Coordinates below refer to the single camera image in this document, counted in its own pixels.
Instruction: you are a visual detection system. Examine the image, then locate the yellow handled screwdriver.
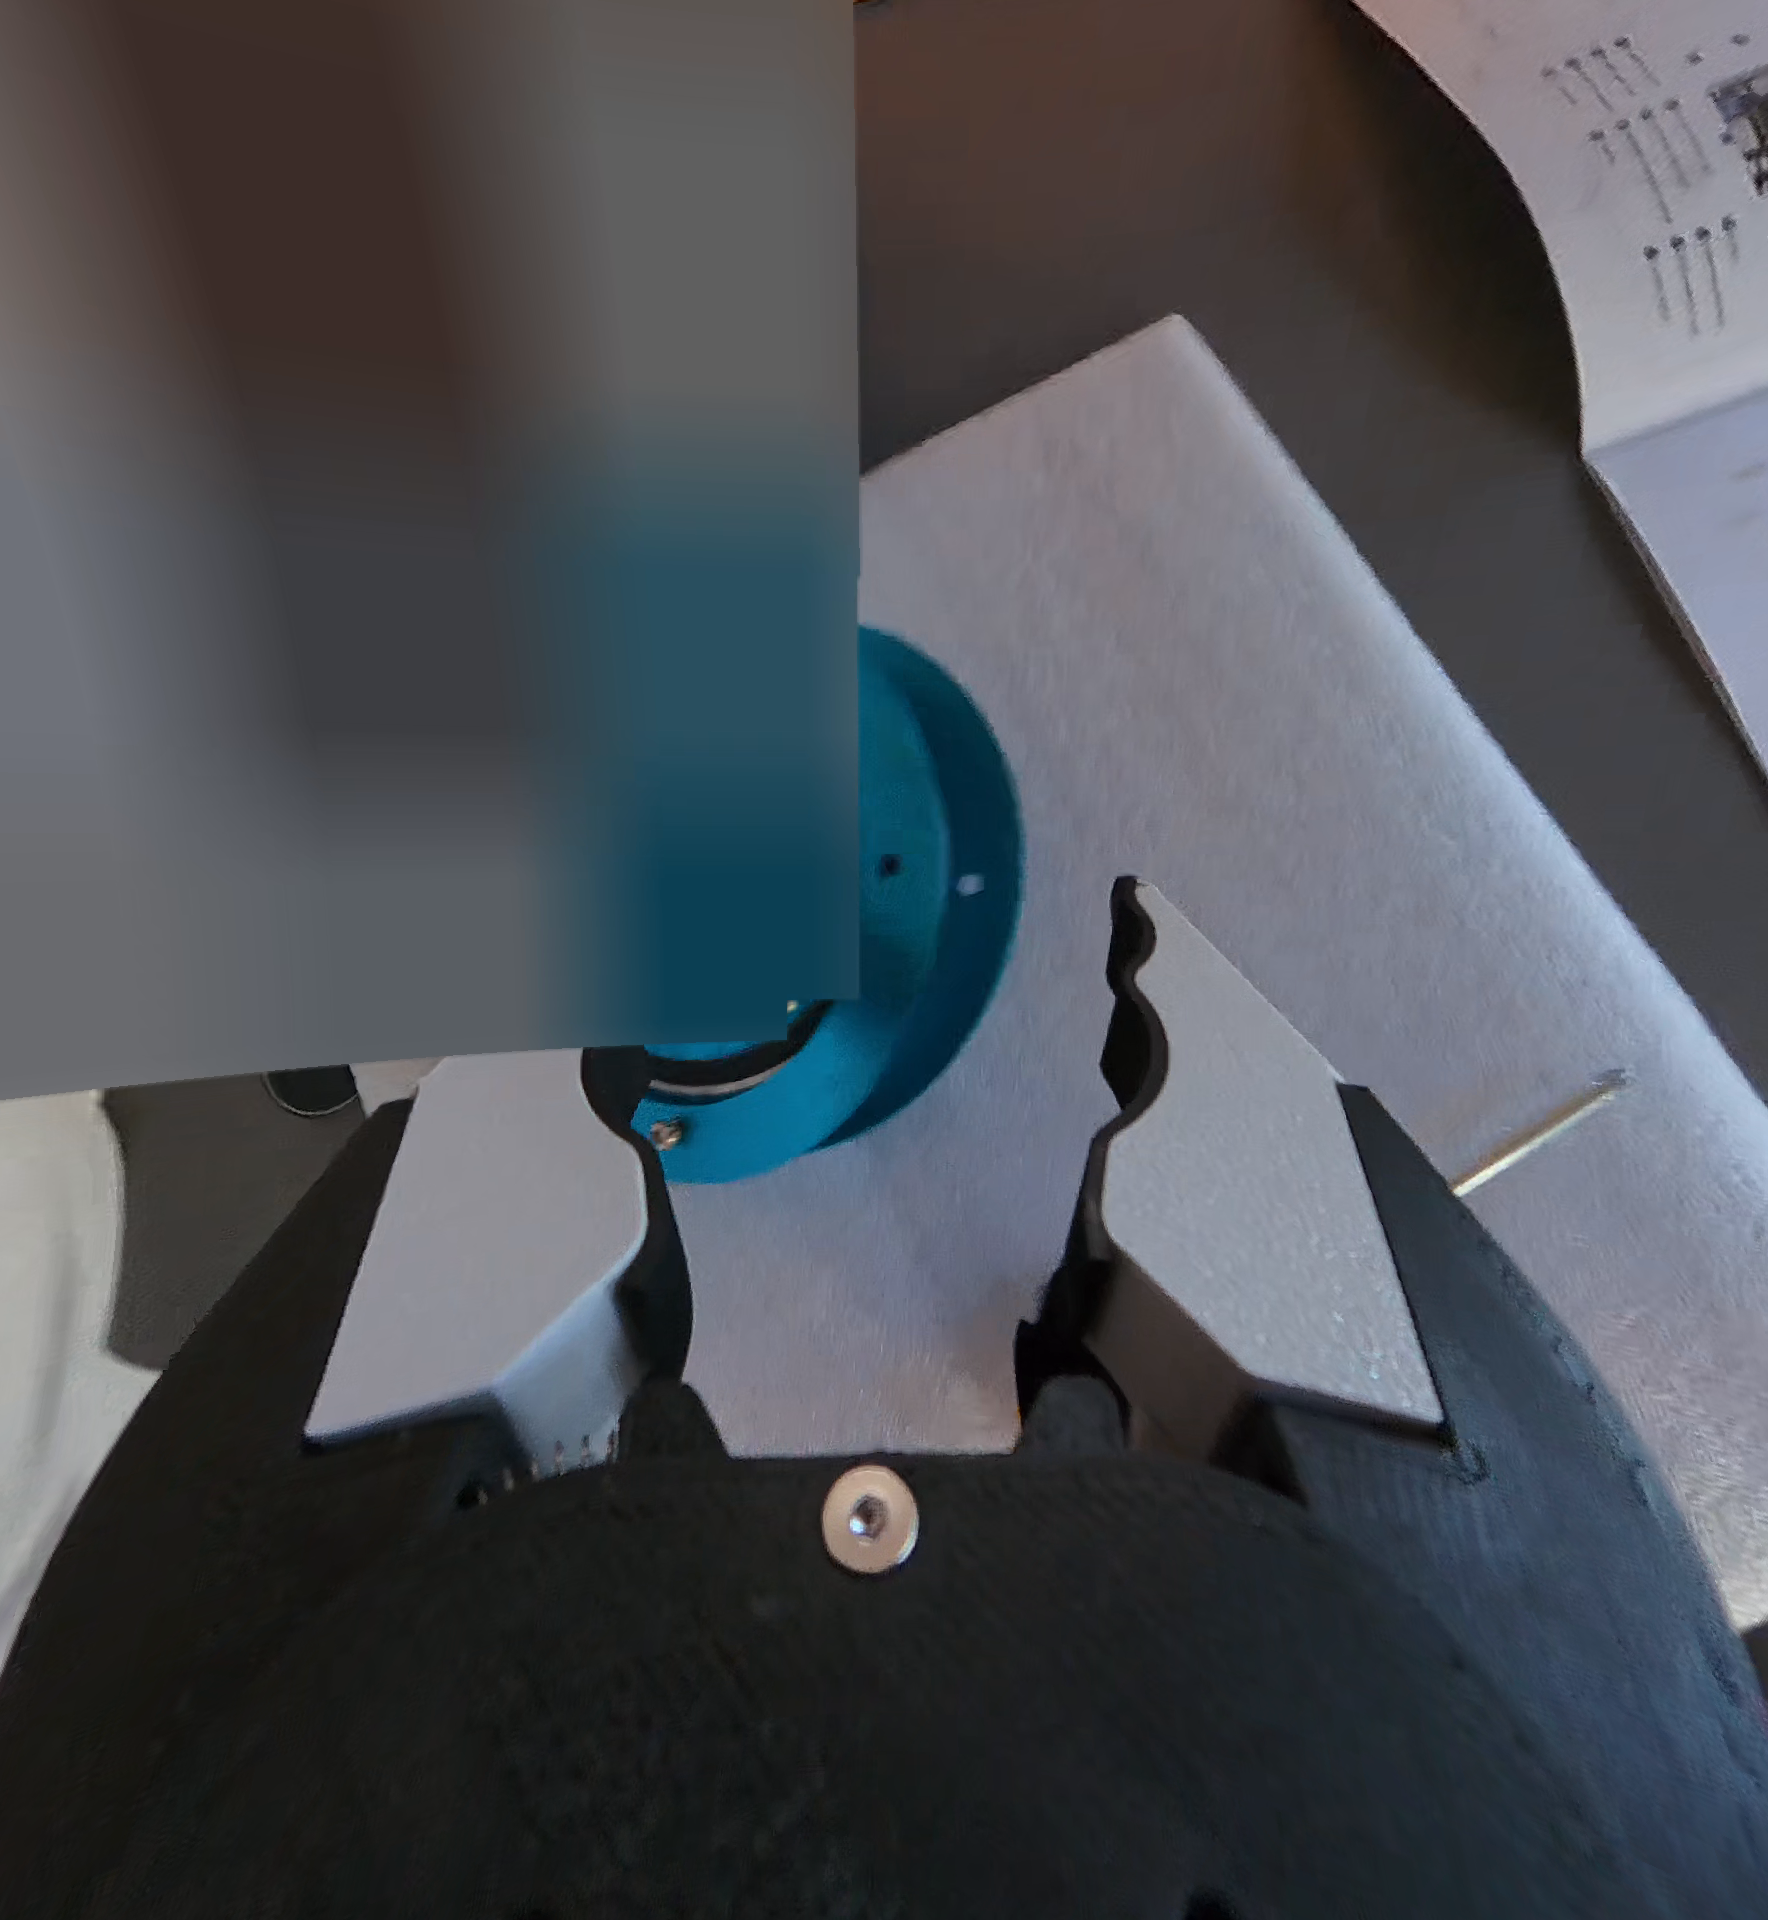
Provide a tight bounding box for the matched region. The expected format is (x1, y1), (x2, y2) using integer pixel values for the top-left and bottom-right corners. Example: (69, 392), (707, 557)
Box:
(1451, 1069), (1633, 1201)

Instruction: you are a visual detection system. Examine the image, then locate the blue metal turntable bearing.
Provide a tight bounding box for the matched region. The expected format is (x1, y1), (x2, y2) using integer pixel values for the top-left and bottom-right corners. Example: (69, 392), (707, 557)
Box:
(638, 622), (1028, 1187)

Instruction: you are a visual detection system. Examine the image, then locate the dark grey desk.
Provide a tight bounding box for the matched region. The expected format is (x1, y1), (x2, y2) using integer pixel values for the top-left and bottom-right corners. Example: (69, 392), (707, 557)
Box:
(105, 0), (1768, 1920)

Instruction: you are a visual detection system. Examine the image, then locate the white instruction booklet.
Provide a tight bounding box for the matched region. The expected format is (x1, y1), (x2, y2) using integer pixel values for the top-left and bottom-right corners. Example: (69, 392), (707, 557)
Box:
(1349, 0), (1768, 910)

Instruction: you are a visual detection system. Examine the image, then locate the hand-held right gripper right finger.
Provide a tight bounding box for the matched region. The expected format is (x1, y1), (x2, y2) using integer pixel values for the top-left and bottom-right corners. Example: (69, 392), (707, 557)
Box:
(1013, 874), (1452, 1460)

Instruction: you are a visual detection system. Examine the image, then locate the white foam sheet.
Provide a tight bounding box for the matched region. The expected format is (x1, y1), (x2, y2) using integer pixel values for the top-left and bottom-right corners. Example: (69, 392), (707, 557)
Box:
(644, 310), (1768, 1638)

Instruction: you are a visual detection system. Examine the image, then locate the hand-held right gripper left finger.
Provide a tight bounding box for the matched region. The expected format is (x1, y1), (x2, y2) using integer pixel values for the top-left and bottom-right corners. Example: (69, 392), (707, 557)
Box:
(303, 1045), (698, 1442)

